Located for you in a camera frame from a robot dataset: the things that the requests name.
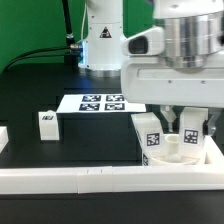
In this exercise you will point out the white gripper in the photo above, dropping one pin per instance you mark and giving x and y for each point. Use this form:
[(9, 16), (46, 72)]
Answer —
[(148, 80)]

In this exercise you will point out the white round stool seat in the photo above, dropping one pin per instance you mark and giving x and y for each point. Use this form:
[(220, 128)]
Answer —
[(172, 156)]

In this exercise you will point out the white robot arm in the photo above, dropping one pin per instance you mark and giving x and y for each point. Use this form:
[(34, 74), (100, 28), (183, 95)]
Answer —
[(179, 61)]

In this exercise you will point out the white front fence bar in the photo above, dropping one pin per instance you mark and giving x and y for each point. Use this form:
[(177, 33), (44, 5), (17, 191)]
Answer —
[(110, 179)]

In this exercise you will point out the white marker tag sheet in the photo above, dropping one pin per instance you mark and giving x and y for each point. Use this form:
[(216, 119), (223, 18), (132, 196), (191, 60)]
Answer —
[(97, 103)]

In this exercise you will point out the white left fence bar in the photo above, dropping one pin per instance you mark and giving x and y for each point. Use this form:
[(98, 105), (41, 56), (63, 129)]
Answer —
[(3, 137)]

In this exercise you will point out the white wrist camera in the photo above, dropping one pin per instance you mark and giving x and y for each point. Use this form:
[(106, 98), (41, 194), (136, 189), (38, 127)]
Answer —
[(150, 42)]

